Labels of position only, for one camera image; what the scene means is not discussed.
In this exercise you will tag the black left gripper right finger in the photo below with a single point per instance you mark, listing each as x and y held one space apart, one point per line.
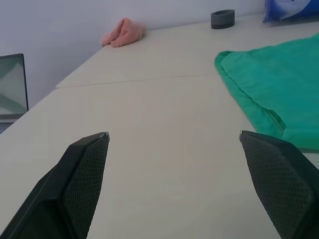
281 184

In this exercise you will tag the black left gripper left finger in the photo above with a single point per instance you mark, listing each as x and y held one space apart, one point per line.
74 184

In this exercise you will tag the dark grey tape roll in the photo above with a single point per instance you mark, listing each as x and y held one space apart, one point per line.
223 19

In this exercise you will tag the blue plastic bag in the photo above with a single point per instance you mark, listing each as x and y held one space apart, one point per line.
289 10

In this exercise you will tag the pink crumpled cloth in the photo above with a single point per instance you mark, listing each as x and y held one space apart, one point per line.
124 34

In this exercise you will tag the green cloth garment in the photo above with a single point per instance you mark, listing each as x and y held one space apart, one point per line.
274 82

